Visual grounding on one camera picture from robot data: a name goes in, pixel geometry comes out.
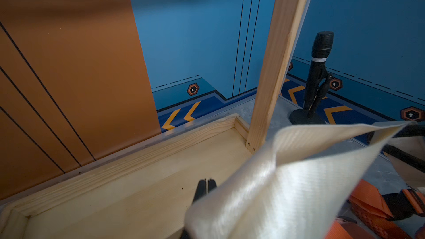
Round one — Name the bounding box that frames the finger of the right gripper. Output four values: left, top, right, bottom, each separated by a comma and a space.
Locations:
383, 124, 425, 173

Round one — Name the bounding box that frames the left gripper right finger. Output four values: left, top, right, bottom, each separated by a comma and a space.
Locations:
207, 179, 217, 194

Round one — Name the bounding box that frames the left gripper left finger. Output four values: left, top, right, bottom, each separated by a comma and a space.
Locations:
179, 178, 208, 239

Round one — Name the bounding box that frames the red-orange sling bag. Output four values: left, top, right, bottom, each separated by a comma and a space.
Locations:
326, 180, 425, 239

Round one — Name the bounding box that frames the beige sling bag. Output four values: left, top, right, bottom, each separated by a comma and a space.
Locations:
184, 122, 425, 239

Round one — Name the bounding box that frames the wooden garment rack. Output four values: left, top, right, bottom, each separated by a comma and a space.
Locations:
1, 0, 307, 239

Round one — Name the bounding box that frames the black microphone on stand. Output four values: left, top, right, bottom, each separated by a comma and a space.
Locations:
289, 31, 334, 125

